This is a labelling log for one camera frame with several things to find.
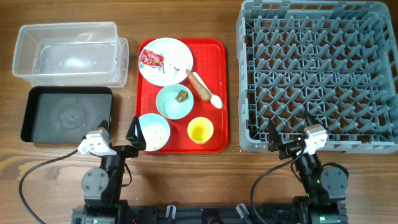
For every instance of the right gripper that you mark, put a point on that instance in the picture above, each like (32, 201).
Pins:
(275, 142)

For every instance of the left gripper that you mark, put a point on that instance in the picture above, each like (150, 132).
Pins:
(136, 140)

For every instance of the light blue bowl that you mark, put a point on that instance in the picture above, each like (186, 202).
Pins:
(151, 118)

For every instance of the white rice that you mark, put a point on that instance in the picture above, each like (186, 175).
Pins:
(155, 135)

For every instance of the mint green bowl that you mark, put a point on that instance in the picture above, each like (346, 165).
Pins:
(169, 107)

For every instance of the brown food scrap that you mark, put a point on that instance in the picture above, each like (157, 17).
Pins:
(181, 96)

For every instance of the red snack wrapper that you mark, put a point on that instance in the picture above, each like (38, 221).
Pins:
(151, 59)

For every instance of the white tissue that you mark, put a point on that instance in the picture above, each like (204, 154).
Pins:
(172, 64)

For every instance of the large pale blue plate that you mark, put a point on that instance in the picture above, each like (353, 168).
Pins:
(167, 46)

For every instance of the yellow plastic cup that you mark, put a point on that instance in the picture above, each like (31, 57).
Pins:
(200, 130)

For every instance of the white plastic spoon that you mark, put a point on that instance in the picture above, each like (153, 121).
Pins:
(215, 100)

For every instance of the brown carrot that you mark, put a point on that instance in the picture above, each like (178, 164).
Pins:
(201, 90)

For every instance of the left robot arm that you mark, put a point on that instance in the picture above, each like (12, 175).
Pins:
(102, 186)

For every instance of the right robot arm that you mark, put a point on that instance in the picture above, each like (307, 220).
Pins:
(324, 184)

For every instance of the grey dishwasher rack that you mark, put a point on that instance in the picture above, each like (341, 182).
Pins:
(335, 59)

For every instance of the clear plastic waste bin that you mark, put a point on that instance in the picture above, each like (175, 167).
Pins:
(71, 54)

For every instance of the black plastic tray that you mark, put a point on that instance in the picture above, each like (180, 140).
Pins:
(65, 114)

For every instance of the red serving tray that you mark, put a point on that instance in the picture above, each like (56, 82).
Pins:
(209, 61)

